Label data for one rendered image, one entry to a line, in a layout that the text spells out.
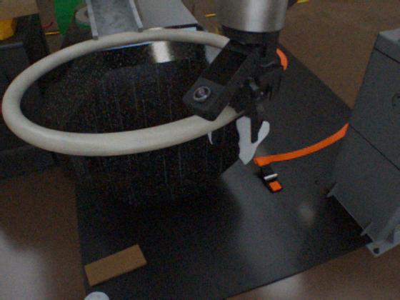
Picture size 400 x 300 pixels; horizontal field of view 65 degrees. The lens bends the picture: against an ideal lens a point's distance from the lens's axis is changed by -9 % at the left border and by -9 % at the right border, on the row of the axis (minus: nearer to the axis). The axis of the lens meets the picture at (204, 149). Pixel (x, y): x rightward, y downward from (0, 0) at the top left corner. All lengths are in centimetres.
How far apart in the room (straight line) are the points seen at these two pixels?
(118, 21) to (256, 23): 60
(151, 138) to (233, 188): 129
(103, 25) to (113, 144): 55
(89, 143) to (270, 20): 27
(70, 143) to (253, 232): 120
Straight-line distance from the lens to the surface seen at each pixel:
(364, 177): 158
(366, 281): 159
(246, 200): 167
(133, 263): 148
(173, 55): 113
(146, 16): 127
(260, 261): 149
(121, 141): 44
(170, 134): 45
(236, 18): 42
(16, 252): 172
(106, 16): 98
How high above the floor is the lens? 131
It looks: 43 degrees down
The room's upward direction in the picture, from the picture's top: straight up
